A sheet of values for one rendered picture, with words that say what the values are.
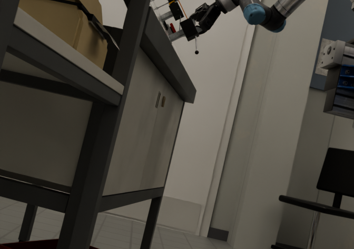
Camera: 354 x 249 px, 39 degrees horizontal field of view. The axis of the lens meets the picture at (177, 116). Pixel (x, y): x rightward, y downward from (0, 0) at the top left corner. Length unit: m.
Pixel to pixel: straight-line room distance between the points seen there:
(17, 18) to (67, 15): 0.28
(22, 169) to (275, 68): 2.90
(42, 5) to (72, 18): 0.06
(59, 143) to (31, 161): 0.08
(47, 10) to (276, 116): 3.10
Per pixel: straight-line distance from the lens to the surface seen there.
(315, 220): 3.73
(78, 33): 0.87
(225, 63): 4.06
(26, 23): 0.62
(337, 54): 2.02
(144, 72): 1.43
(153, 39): 1.27
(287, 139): 3.87
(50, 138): 1.20
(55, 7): 0.88
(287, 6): 2.02
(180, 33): 1.76
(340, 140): 4.32
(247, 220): 3.83
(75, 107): 1.19
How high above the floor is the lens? 0.54
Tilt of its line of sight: 5 degrees up
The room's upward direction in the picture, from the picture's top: 13 degrees clockwise
